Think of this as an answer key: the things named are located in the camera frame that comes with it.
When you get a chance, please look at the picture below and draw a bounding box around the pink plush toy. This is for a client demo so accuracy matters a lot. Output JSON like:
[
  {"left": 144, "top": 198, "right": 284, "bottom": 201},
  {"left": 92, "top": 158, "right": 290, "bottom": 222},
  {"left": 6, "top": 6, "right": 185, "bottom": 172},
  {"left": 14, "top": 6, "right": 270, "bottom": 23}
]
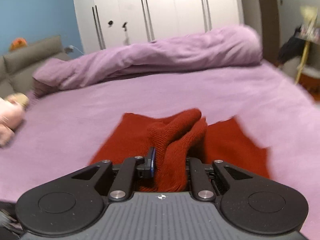
[{"left": 1, "top": 93, "right": 29, "bottom": 147}]

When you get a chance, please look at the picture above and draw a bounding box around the purple rolled duvet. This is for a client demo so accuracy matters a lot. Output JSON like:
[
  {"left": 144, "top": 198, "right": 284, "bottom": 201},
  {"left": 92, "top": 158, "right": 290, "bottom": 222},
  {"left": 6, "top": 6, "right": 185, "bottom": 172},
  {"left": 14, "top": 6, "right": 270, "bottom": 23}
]
[{"left": 33, "top": 25, "right": 263, "bottom": 98}]

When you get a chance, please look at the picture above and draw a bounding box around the red knitted sweater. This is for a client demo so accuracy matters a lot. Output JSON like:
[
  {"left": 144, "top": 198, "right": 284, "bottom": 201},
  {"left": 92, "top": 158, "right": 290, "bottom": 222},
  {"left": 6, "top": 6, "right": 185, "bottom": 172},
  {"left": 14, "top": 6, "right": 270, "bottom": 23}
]
[{"left": 91, "top": 108, "right": 270, "bottom": 192}]

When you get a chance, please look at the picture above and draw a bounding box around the purple bed sheet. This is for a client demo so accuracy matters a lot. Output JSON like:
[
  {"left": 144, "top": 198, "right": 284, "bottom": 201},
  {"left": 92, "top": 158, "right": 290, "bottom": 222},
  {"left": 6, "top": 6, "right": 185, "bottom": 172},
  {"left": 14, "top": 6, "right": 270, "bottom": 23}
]
[{"left": 1, "top": 62, "right": 319, "bottom": 239}]

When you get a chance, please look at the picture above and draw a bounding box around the grey upholstered headboard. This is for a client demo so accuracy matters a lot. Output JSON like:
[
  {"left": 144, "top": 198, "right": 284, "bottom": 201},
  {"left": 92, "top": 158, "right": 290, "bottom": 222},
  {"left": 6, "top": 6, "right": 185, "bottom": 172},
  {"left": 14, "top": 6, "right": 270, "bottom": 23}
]
[{"left": 0, "top": 35, "right": 71, "bottom": 98}]

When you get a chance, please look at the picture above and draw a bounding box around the yellow wooden rack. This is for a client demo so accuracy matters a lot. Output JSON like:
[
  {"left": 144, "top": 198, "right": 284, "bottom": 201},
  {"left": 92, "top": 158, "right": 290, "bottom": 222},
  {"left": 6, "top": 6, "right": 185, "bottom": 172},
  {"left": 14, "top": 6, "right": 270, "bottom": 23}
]
[{"left": 295, "top": 5, "right": 319, "bottom": 96}]

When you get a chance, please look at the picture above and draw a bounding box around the white charger with cable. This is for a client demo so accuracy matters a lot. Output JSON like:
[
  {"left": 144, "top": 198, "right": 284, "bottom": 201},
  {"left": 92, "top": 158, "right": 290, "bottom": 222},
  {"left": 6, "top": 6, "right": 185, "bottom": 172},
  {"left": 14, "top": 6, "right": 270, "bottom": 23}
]
[{"left": 64, "top": 45, "right": 84, "bottom": 55}]

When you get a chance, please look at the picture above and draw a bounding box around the black clothing on rack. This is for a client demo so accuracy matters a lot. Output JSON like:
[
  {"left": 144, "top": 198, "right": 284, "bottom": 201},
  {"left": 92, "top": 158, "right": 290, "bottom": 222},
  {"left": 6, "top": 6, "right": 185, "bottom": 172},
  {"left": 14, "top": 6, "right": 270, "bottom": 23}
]
[{"left": 276, "top": 25, "right": 306, "bottom": 67}]

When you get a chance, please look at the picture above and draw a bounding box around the white wardrobe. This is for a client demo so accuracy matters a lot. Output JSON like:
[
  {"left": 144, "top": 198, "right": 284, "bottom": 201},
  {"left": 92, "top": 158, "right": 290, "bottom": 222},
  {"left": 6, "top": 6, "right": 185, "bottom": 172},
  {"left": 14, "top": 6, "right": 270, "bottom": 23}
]
[{"left": 73, "top": 0, "right": 244, "bottom": 54}]

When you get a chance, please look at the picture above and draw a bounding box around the orange plush toy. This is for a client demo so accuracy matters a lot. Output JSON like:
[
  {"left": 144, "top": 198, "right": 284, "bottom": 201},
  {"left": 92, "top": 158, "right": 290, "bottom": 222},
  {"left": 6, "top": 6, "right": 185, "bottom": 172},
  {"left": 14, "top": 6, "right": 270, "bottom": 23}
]
[{"left": 9, "top": 37, "right": 28, "bottom": 51}]

